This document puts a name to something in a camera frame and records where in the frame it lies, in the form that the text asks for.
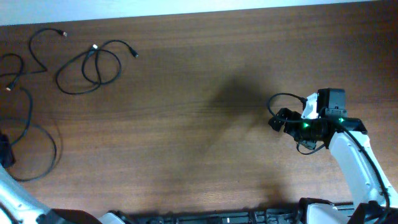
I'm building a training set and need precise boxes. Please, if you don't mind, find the black USB cable thick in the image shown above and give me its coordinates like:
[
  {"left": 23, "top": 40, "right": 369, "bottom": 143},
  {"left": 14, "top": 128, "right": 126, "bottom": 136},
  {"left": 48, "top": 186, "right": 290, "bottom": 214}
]
[{"left": 55, "top": 39, "right": 139, "bottom": 95}]

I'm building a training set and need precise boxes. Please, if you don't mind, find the black USB cable thin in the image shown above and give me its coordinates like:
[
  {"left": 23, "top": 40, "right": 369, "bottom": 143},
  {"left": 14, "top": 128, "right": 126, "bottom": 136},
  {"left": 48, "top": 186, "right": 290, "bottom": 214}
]
[{"left": 0, "top": 27, "right": 68, "bottom": 92}]

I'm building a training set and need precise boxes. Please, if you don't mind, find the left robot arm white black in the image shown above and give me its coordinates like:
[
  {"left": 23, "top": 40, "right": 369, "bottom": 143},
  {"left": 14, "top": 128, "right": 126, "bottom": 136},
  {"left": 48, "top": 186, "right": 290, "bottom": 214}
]
[{"left": 1, "top": 134, "right": 100, "bottom": 224}]

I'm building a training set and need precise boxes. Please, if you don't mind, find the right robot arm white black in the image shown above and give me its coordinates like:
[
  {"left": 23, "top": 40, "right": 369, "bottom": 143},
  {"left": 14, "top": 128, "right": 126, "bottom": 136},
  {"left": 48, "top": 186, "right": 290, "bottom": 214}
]
[{"left": 267, "top": 88, "right": 397, "bottom": 223}]

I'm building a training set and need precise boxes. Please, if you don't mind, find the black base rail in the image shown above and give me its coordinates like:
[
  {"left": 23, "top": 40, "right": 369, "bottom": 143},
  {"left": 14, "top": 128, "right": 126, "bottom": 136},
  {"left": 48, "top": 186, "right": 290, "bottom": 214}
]
[{"left": 99, "top": 198, "right": 358, "bottom": 224}]

